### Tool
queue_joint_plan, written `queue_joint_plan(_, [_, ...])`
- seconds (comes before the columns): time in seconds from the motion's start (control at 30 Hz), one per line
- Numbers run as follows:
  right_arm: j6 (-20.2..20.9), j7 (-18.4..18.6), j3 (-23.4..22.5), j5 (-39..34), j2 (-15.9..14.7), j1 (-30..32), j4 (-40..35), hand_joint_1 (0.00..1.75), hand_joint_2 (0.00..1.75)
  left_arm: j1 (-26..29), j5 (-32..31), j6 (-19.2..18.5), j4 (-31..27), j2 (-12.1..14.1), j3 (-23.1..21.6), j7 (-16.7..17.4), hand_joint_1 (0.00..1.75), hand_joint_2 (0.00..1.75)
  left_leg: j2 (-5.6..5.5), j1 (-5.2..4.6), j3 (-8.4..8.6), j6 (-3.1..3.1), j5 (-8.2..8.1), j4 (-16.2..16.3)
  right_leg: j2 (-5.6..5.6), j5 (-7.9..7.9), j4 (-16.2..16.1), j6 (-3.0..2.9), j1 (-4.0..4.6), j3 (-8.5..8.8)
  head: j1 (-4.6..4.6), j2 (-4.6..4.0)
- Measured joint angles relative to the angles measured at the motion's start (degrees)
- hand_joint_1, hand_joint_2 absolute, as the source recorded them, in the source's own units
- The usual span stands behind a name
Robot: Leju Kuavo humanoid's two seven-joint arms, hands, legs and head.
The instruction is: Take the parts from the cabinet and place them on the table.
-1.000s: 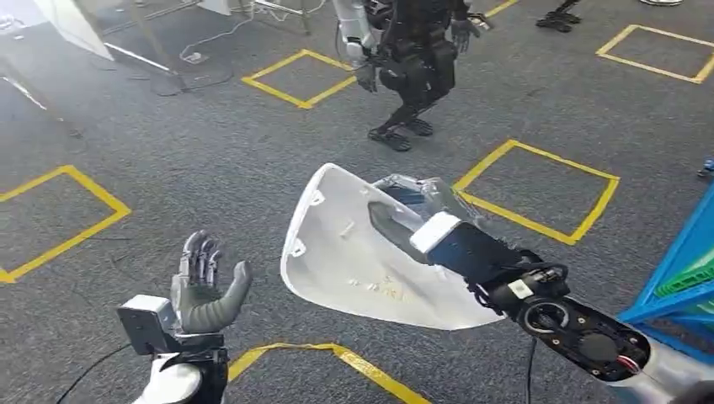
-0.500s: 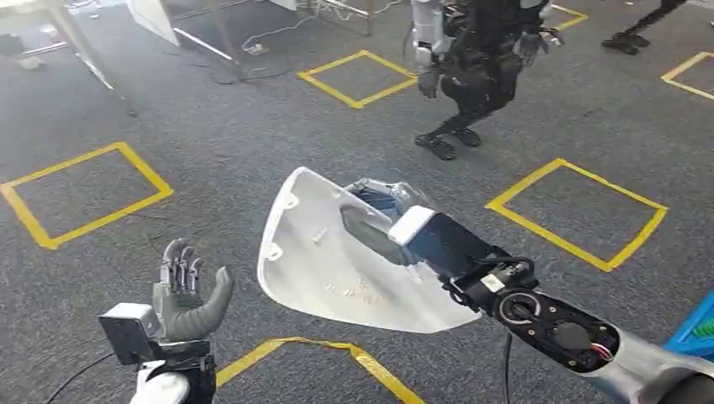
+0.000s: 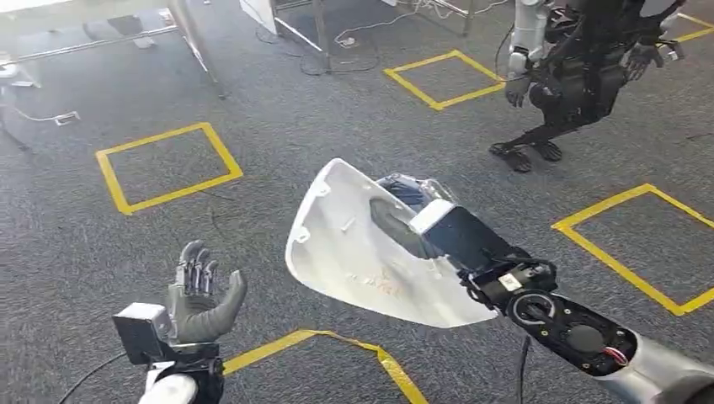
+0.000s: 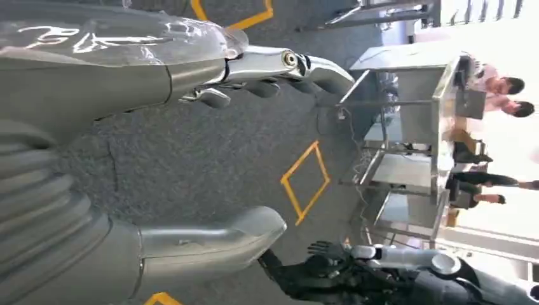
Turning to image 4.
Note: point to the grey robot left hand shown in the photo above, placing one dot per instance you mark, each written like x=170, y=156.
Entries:
x=84, y=84

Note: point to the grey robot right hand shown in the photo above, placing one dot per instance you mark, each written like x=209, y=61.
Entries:
x=320, y=273

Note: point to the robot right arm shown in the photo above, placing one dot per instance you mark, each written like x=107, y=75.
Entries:
x=404, y=256

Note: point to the yellow floor tape square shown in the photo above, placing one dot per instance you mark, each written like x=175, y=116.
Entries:
x=298, y=219

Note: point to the person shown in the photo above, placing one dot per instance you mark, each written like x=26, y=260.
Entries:
x=501, y=103
x=484, y=78
x=476, y=181

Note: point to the black chair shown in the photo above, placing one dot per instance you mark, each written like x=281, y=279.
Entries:
x=467, y=155

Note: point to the brown cardboard box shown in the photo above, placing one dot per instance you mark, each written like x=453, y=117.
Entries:
x=461, y=136

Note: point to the grey laptop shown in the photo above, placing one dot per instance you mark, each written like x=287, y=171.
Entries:
x=471, y=105

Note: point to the steel bench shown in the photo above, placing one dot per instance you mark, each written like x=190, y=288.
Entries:
x=404, y=59

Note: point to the steel table frame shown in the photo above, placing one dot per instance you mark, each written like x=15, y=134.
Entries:
x=379, y=19

